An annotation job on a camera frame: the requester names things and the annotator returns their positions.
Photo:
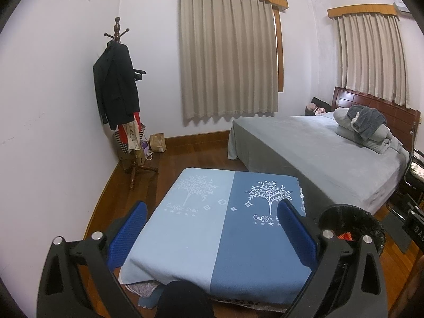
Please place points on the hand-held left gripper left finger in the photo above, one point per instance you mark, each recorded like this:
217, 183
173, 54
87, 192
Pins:
127, 235

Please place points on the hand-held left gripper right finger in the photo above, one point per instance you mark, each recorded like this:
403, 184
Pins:
299, 235

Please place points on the bin with black liner bag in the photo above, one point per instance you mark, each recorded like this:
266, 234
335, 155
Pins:
357, 218

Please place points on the dark grey floor mat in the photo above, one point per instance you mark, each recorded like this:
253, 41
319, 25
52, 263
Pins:
397, 235

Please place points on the black metal chair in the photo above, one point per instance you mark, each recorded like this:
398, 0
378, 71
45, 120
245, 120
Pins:
410, 185

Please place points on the grey chair cushion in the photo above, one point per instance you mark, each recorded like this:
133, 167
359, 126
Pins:
419, 172

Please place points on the blue tree-print tablecloth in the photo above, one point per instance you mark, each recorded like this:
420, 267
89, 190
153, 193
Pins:
198, 238

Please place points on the bed with grey sheet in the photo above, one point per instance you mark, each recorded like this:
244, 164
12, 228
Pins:
314, 155

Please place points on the person's leg in black trousers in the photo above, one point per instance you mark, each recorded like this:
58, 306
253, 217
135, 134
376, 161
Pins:
184, 301

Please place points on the striped tote bag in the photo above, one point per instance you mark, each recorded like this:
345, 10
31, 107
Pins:
121, 145

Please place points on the purple and white item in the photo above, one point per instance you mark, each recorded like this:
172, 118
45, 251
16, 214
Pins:
144, 145

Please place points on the brown paper bag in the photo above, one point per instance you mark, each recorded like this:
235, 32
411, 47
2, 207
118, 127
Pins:
158, 143

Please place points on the beige printed cloth bag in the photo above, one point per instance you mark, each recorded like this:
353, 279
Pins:
133, 137

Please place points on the red hanging garment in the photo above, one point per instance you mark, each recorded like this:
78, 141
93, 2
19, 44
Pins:
124, 132

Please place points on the dark grey garment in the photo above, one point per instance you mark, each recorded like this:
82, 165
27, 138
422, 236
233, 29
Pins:
371, 121

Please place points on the dark wooden headboard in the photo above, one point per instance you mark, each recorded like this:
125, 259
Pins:
397, 112

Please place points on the grey pillows and towel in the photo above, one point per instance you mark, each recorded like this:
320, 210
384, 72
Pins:
344, 122

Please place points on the pink plush toy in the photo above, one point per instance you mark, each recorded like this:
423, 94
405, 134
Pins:
313, 107

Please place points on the dark cushion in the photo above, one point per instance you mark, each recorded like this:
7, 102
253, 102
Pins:
321, 102

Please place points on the narrow beige curtain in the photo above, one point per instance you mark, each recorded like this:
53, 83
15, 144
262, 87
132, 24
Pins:
371, 56

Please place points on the wide beige curtain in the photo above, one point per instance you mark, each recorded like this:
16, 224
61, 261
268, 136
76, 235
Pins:
228, 56

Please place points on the wooden coat rack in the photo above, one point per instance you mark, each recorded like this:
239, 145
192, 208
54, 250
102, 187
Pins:
116, 28

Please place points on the white air conditioner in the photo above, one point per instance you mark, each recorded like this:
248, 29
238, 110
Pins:
402, 6

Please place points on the short wooden curtain pelmet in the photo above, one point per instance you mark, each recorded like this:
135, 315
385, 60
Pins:
361, 10

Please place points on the wooden window frame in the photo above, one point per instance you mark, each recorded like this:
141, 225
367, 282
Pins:
280, 56

